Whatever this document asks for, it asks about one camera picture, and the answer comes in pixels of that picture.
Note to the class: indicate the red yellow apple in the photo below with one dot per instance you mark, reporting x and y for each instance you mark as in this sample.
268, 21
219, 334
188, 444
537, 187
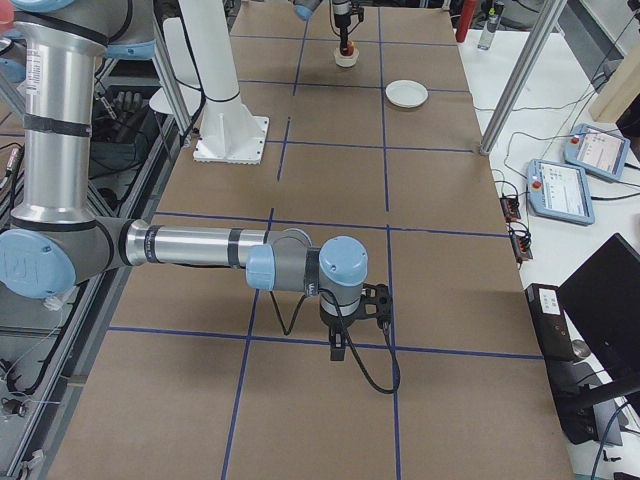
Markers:
348, 48

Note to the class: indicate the small white bowl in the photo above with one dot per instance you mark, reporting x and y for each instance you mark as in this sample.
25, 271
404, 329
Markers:
346, 61

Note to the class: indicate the white round plate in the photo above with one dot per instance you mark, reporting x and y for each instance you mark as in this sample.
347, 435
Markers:
406, 93

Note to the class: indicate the red bottle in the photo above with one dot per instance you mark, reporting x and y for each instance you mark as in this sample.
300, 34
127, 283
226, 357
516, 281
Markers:
465, 19

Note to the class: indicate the clear water bottle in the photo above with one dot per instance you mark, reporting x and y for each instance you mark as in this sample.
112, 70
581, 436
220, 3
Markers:
491, 25

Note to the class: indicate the black control box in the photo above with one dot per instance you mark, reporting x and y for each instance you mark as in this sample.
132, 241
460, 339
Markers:
549, 321

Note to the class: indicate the lower orange black connector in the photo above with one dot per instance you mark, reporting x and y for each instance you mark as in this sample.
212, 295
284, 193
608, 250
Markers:
520, 238

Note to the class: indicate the orange black connector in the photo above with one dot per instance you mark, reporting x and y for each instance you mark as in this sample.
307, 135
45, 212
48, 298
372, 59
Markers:
520, 238
509, 202

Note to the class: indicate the upper orange black connector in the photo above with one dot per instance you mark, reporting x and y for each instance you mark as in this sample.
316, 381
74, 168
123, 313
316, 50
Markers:
509, 202

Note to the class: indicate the near blue teach pendant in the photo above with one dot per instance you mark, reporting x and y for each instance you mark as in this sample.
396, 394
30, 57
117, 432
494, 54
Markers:
559, 191

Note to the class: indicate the blue teach pendant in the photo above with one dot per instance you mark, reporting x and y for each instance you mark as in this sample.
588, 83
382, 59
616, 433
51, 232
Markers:
601, 153
559, 191

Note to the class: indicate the black laptop computer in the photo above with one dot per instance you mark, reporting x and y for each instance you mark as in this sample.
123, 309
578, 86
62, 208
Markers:
601, 299

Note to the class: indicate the far blue teach pendant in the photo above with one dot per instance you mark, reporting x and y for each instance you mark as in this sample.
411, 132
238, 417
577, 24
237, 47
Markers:
601, 153

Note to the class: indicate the wooden board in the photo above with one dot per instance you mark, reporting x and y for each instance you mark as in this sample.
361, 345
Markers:
620, 91

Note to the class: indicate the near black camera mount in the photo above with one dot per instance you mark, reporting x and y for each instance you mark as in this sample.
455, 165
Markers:
377, 304

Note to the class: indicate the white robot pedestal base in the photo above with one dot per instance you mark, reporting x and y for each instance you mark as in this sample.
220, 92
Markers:
228, 131

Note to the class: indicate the aluminium frame post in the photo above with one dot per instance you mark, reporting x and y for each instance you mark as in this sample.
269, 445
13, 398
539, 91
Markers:
532, 48

